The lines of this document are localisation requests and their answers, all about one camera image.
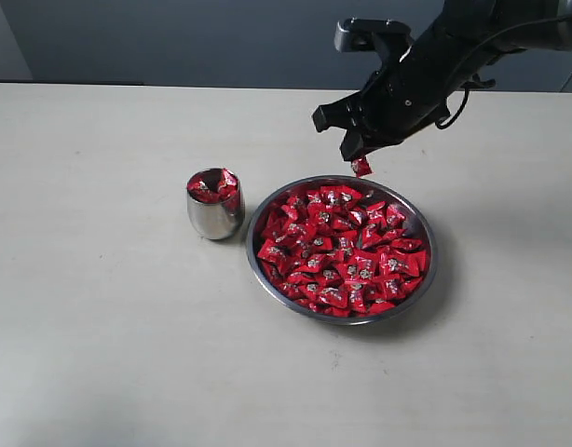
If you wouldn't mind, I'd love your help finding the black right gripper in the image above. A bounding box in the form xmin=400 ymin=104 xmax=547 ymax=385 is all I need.
xmin=312 ymin=27 xmax=482 ymax=162

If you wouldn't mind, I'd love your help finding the red candy from gripper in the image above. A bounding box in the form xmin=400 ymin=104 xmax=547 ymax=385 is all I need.
xmin=350 ymin=156 xmax=373 ymax=178

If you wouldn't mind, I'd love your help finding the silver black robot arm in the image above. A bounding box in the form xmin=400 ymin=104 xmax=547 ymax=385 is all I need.
xmin=312 ymin=0 xmax=572 ymax=161

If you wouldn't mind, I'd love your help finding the round stainless steel plate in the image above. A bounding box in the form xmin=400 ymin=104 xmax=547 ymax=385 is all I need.
xmin=246 ymin=175 xmax=439 ymax=326

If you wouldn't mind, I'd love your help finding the stainless steel cup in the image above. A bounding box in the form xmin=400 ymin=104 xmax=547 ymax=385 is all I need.
xmin=185 ymin=168 xmax=245 ymax=240

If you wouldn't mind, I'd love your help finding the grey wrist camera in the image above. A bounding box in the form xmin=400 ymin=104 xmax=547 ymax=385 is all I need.
xmin=334 ymin=18 xmax=413 ymax=53

